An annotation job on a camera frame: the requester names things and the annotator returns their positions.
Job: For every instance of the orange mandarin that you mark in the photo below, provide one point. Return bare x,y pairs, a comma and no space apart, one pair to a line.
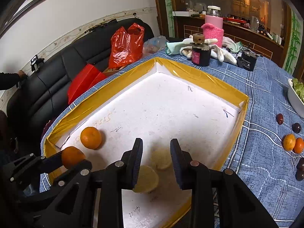
289,142
71,157
91,137
299,145

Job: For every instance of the pale yellow lemon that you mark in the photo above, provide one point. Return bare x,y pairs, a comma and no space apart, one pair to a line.
161,159
147,179

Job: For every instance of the green leafy vegetables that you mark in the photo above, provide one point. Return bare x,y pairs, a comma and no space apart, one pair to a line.
299,87

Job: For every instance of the dark purple plum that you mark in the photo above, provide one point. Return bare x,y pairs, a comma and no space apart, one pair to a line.
296,127
300,163

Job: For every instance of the white glove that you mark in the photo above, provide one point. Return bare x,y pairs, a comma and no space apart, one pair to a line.
187,51

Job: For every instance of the brown cardboard box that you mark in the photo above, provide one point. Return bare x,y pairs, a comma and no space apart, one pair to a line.
111,70

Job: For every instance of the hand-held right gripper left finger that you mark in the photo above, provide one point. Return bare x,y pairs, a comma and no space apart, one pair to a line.
137,163

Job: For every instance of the blue patterned tablecloth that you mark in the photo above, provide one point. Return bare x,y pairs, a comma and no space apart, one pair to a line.
261,99

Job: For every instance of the white gloves and cloth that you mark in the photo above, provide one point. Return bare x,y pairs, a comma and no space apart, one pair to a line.
222,52

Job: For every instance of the glass pitcher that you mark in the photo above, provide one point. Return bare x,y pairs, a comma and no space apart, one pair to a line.
254,23

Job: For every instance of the black wall device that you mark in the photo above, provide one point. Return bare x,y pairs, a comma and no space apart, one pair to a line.
36,62

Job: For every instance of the small red jujube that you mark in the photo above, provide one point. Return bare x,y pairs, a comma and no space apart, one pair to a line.
280,118
299,175

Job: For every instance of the light green cloth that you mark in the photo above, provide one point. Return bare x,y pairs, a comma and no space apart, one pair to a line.
237,45
175,47

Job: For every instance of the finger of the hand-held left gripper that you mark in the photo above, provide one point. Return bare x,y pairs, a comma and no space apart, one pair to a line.
76,167
51,160

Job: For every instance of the red plastic bag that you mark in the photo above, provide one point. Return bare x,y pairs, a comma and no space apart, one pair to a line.
123,49

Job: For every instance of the another person's forearm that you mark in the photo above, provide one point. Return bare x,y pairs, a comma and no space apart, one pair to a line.
8,80

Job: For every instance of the small black box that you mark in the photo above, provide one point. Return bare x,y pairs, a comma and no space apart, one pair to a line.
247,61

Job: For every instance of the black leather sofa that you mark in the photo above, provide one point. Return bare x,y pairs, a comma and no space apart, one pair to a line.
71,57

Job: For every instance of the white foam tray yellow tape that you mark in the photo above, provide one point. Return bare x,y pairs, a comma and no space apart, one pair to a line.
166,104

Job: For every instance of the dark jar pink label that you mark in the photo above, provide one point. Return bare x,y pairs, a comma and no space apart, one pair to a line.
200,57

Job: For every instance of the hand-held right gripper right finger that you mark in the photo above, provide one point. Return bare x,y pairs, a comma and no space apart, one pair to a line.
177,163

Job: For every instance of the pink bottle knitted sleeve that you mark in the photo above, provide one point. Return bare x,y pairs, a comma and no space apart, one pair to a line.
213,28

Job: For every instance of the clear plastic bag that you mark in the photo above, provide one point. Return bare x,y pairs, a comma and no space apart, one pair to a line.
154,44

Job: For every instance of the wooden counter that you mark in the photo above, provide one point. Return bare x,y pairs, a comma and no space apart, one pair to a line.
237,34

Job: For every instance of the white ceramic bowl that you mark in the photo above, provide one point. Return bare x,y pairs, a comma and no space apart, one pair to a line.
294,99

